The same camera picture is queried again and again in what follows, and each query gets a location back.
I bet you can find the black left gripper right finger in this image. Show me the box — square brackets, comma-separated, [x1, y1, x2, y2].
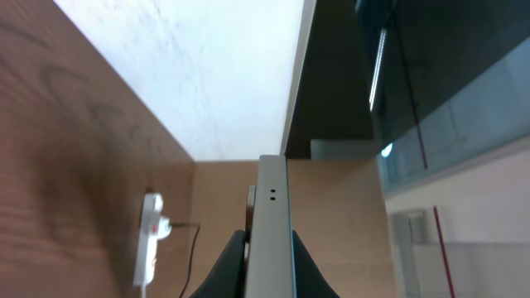
[292, 231, 339, 298]

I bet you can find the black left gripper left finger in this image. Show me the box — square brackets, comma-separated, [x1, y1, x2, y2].
[190, 230, 246, 298]

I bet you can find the silver smartphone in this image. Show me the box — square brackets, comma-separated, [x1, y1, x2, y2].
[244, 155, 296, 298]

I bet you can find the white USB charger adapter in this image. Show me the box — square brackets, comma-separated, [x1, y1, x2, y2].
[152, 216, 172, 240]

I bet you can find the white power strip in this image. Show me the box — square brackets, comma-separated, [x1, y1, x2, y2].
[132, 193, 166, 287]

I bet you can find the black USB charging cable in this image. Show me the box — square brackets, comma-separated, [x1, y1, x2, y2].
[169, 222, 202, 298]

